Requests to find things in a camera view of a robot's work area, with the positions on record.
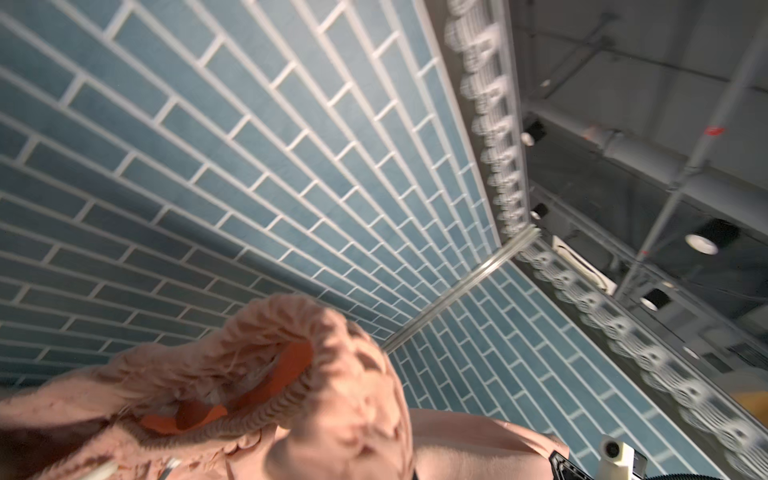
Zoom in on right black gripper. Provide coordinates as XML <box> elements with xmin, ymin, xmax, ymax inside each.
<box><xmin>549</xmin><ymin>452</ymin><xmax>594</xmax><ymax>480</ymax></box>

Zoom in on pink shorts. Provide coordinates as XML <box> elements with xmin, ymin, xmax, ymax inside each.
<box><xmin>1</xmin><ymin>294</ymin><xmax>569</xmax><ymax>479</ymax></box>

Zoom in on ceiling spotlight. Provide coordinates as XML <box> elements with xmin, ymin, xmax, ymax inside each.
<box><xmin>685</xmin><ymin>219</ymin><xmax>741</xmax><ymax>256</ymax></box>

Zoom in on white ceiling pipe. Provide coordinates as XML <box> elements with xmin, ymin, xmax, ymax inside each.
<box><xmin>525</xmin><ymin>100</ymin><xmax>767</xmax><ymax>235</ymax></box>

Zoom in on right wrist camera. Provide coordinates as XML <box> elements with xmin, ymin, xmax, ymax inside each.
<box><xmin>595</xmin><ymin>435</ymin><xmax>648</xmax><ymax>480</ymax></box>

